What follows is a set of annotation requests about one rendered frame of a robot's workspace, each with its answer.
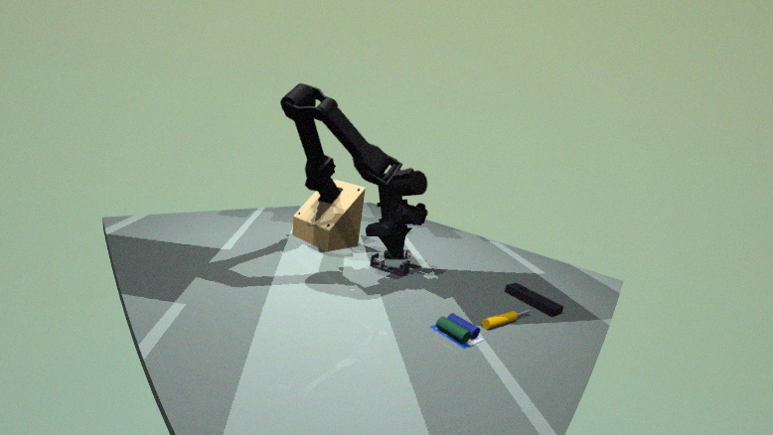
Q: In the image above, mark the yellow-handled screwdriver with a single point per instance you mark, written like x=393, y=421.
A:
x=498, y=320

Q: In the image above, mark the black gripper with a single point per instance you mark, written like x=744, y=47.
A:
x=390, y=231

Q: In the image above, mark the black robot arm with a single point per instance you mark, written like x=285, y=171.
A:
x=369, y=160

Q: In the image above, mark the black cylindrical battery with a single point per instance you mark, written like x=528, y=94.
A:
x=402, y=254

